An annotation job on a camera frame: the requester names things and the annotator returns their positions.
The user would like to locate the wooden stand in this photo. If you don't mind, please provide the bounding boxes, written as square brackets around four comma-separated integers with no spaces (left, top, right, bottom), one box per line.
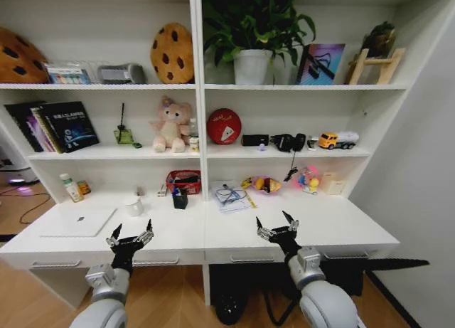
[347,47,407,85]

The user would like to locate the book with yellow edge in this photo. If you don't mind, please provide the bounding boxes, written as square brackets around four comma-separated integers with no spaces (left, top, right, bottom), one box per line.
[30,106,62,154]

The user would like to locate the small tan cookie pillow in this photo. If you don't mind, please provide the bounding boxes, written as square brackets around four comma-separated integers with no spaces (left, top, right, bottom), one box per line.
[149,22,195,85]

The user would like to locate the silver drawer handle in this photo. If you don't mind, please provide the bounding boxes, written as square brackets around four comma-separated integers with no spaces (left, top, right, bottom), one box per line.
[132,256,180,266]
[31,259,82,269]
[323,250,371,260]
[230,253,276,263]

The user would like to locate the green cap bottle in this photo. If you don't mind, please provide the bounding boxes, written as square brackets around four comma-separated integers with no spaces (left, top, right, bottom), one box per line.
[58,173,85,203]

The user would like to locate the white floor robot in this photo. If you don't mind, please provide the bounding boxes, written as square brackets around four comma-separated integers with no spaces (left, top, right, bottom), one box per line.
[0,127,41,186]

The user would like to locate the black book with blue print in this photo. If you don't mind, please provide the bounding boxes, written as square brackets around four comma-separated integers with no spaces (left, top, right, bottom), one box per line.
[39,100,101,154]

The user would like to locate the white plant pot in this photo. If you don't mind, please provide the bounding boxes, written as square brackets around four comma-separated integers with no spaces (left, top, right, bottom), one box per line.
[232,48,274,85]

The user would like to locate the white laptop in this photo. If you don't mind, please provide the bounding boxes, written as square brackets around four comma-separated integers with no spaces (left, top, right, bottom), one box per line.
[39,207,119,238]

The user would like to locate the black purple book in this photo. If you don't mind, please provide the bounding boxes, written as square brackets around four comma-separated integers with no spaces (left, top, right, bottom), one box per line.
[3,100,47,153]

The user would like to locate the white shelf desk unit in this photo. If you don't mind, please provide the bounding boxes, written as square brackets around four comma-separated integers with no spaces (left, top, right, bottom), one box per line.
[0,0,455,310]

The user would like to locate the green reed diffuser bottle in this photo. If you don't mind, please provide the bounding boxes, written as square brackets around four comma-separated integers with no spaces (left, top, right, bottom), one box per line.
[113,102,134,145]

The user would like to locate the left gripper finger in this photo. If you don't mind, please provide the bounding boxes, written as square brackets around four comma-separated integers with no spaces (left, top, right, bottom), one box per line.
[105,223,124,248]
[138,218,156,245]

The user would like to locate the large brown cookie pillow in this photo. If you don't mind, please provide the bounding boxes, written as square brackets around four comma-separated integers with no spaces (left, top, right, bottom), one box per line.
[0,26,50,85]

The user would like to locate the yellow ruler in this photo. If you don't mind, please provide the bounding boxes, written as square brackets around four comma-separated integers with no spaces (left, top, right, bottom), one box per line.
[241,176,257,209]

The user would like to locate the clear plastic storage box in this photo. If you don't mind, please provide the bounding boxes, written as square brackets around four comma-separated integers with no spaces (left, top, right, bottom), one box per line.
[45,60,97,85]

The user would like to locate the yellow toy truck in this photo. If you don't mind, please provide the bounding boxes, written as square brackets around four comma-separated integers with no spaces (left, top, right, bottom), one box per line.
[317,130,360,151]

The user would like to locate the green leafy plant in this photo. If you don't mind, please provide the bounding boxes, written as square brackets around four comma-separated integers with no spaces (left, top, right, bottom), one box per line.
[201,0,318,68]

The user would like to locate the pink plush toy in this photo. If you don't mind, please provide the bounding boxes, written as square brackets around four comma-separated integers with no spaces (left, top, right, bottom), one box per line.
[149,95,195,154]

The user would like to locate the black rectangular case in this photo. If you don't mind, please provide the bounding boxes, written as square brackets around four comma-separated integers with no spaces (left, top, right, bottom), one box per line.
[241,133,270,147]

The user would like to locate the colourful picture box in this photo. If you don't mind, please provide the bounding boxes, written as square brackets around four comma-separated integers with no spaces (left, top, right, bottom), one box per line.
[296,43,346,85]

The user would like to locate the red mesh basket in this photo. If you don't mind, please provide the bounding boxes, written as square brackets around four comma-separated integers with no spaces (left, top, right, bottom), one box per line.
[165,169,202,195]

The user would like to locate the brown figurine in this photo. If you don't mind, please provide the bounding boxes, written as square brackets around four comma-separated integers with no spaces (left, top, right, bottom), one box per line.
[360,21,397,59]

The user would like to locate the small white bottle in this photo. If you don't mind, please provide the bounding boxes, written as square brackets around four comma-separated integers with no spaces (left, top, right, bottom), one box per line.
[188,117,200,153]

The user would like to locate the black floor cable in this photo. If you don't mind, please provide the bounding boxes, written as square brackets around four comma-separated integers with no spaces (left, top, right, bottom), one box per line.
[0,185,55,225]

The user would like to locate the clear bag with cable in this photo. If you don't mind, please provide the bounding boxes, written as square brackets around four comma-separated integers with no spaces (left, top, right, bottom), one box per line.
[209,179,252,214]

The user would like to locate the black pen holder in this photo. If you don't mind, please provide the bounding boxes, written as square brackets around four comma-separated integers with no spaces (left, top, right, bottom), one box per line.
[172,188,189,210]

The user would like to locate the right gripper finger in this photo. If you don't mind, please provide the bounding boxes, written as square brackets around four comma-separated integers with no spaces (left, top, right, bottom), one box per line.
[255,216,273,240]
[282,210,301,233]

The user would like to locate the black hanging cable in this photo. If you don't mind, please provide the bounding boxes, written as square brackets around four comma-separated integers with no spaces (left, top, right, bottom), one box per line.
[283,151,300,183]

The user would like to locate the pink bowl of toy fruit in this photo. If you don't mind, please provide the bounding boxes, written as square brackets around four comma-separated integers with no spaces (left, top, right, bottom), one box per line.
[250,175,284,196]

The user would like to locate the white mug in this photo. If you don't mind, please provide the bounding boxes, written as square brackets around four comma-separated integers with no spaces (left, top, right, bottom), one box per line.
[124,195,145,217]

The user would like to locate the beige box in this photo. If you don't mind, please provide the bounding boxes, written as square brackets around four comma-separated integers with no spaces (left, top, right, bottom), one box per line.
[322,171,348,196]

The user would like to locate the red round tin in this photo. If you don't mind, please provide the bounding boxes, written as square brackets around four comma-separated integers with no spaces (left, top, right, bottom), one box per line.
[206,107,244,145]

